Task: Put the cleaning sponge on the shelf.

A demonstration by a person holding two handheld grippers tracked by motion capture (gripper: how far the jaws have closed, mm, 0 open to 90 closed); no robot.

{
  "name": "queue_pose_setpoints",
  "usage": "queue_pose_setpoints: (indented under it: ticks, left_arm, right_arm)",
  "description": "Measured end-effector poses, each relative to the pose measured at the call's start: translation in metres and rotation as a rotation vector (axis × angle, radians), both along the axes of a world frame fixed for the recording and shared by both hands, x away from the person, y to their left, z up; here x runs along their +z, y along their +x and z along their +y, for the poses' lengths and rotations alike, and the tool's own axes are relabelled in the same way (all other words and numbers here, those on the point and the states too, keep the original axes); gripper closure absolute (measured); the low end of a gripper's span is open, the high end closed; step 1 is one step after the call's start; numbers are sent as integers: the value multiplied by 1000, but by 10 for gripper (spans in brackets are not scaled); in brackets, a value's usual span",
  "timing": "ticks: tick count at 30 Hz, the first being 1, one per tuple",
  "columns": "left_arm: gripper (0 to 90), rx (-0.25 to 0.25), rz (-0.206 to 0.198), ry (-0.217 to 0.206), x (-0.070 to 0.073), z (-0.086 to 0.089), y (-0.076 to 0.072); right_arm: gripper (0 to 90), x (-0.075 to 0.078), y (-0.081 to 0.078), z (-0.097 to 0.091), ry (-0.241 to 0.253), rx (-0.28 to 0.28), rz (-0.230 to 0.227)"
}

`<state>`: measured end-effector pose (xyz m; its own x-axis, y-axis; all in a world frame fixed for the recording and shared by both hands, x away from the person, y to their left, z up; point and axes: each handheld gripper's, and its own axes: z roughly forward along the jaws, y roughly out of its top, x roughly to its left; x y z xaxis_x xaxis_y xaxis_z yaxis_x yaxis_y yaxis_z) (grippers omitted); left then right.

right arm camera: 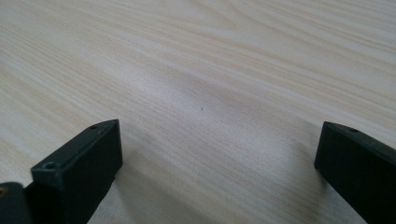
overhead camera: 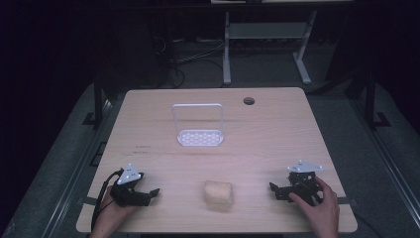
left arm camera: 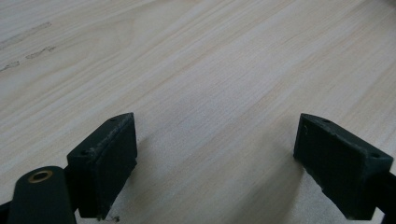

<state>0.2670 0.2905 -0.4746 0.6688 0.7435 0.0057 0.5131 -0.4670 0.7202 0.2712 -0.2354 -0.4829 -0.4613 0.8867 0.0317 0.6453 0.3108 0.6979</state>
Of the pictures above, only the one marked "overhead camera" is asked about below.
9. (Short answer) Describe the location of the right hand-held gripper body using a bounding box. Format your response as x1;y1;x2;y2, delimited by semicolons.
285;160;325;206

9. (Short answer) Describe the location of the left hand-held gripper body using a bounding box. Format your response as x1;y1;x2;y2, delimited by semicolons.
109;162;147;208

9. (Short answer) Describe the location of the person's right hand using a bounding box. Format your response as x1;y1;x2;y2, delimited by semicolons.
287;176;341;232

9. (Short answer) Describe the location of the person's left hand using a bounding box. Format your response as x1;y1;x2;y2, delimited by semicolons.
93;186;140;234

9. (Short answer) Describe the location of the black metal stand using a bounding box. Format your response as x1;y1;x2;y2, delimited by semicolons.
81;73;114;129
360;70;392;129

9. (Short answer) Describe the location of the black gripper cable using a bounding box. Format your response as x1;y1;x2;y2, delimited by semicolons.
352;211;385;238
90;168;125;232

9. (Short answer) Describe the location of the grey table edge strap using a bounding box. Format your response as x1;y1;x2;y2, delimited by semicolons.
76;195;99;206
336;195;360;206

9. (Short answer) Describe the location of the aluminium floor rail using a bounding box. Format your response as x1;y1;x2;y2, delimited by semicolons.
350;97;420;229
41;98;115;238

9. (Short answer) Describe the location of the white perforated rack with frame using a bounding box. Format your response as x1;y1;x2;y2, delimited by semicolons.
170;102;226;148

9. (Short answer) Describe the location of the tangle of black floor cables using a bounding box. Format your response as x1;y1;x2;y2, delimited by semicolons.
150;35;226;89

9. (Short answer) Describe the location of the white metal desk frame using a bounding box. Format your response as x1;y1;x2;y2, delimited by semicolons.
222;9;319;86

